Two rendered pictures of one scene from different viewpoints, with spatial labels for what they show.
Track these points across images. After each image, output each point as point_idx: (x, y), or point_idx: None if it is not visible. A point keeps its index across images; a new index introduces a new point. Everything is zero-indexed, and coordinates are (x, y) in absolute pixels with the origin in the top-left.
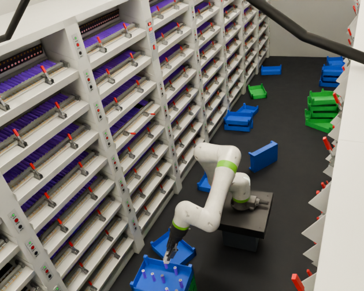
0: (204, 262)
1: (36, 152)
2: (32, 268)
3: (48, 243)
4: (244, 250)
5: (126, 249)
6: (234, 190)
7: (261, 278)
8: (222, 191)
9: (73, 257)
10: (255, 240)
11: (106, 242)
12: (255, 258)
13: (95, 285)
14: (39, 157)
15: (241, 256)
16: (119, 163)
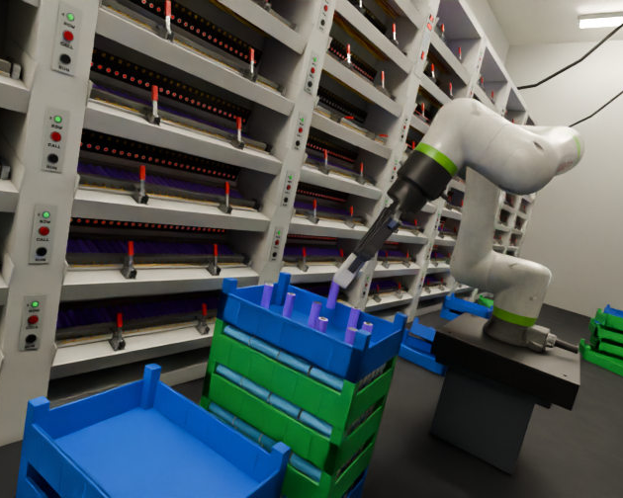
0: (381, 442)
1: None
2: (30, 81)
3: (102, 106)
4: (481, 461)
5: None
6: (512, 283)
7: None
8: (558, 142)
9: (128, 201)
10: (524, 435)
11: (202, 271)
12: (512, 486)
13: (125, 341)
14: None
15: (475, 467)
16: (305, 142)
